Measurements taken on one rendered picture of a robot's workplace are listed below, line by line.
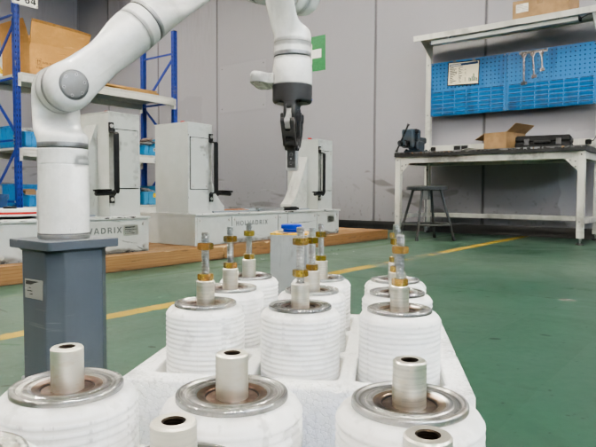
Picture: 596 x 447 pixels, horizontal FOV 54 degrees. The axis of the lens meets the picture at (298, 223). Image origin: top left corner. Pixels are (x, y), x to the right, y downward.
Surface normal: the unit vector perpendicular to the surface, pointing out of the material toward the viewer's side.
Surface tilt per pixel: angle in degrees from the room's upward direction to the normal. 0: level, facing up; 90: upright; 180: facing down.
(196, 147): 90
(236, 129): 90
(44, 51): 88
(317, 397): 90
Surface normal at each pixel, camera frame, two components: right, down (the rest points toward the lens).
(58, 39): 0.81, 0.25
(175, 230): -0.61, 0.04
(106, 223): 0.79, 0.04
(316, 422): -0.14, 0.05
